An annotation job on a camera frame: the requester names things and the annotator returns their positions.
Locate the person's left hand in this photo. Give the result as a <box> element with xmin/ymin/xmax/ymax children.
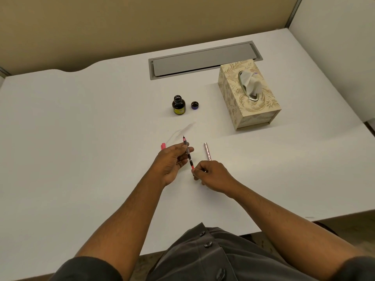
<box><xmin>151</xmin><ymin>142</ymin><xmax>195</xmax><ymax>188</ymax></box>

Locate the person's right hand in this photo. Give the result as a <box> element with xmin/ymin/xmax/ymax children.
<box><xmin>192</xmin><ymin>160</ymin><xmax>238</xmax><ymax>197</ymax></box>

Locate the pink fountain pen section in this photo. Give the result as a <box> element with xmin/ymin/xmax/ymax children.
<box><xmin>183</xmin><ymin>136</ymin><xmax>195</xmax><ymax>172</ymax></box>

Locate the person's left forearm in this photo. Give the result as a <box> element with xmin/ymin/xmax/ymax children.
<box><xmin>50</xmin><ymin>173</ymin><xmax>166</xmax><ymax>281</ymax></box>

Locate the person's right forearm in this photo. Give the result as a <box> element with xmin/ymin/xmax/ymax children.
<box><xmin>227</xmin><ymin>181</ymin><xmax>375</xmax><ymax>281</ymax></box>

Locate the dark ink bottle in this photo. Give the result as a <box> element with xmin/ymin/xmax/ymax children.
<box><xmin>172</xmin><ymin>95</ymin><xmax>186</xmax><ymax>116</ymax></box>

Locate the person's grey shirt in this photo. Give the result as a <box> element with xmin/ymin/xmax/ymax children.
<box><xmin>48</xmin><ymin>222</ymin><xmax>375</xmax><ymax>281</ymax></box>

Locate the beige floral tissue box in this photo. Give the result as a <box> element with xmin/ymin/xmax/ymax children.
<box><xmin>218</xmin><ymin>59</ymin><xmax>282</xmax><ymax>131</ymax></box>

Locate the white tissue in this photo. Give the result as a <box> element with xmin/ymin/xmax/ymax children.
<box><xmin>240</xmin><ymin>69</ymin><xmax>263</xmax><ymax>97</ymax></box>

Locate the grey metal cable tray cover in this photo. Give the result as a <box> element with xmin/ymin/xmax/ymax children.
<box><xmin>148</xmin><ymin>41</ymin><xmax>263</xmax><ymax>81</ymax></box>

